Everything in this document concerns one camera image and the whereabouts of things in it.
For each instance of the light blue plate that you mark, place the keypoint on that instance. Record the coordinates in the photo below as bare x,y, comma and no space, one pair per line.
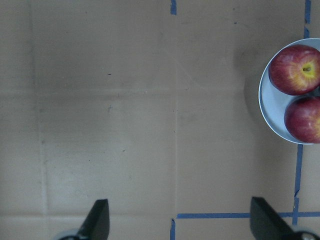
273,103

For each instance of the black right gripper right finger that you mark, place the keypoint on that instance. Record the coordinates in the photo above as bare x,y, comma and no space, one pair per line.
266,224

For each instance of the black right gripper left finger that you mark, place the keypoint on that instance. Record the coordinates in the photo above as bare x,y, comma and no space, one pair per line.
96,225

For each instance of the red apple on plate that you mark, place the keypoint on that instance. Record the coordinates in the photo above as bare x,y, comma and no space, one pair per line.
302,119
295,70

